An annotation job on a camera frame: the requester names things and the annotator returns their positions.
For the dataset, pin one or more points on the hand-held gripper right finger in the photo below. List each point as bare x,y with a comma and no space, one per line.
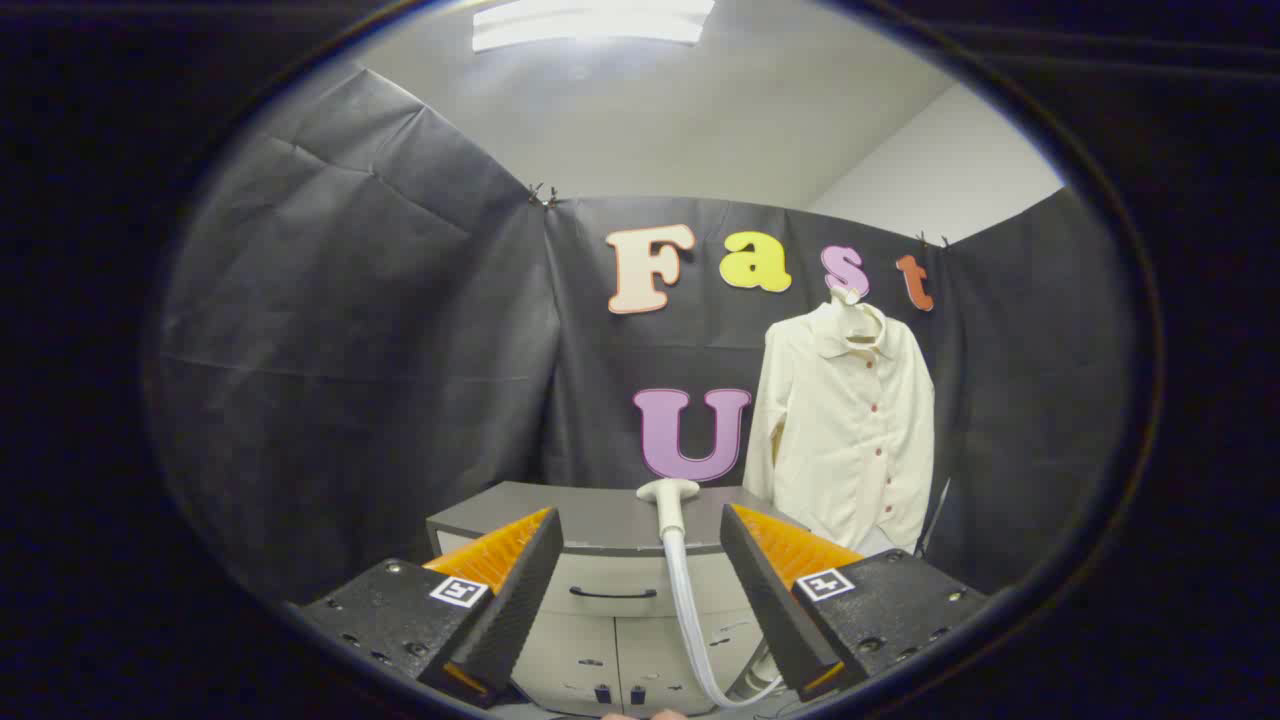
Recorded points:
765,600

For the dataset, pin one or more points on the white clothes hanger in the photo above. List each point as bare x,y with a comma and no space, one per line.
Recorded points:
848,297

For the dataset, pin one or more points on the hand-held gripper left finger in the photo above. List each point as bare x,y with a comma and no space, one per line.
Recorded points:
515,600

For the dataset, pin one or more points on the cream button shirt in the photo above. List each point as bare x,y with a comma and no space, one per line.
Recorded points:
850,440

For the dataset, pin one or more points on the thin stand pole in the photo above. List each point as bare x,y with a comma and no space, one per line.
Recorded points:
938,515

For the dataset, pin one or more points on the black backdrop cloth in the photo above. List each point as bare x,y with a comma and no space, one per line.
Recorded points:
350,350

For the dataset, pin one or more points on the grey cabinet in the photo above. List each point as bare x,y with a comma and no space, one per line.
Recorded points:
600,520

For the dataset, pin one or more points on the white garment steamer head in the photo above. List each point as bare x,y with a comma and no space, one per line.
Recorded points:
668,503

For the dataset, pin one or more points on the small metal clip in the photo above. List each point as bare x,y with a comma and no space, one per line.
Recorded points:
543,196
932,240

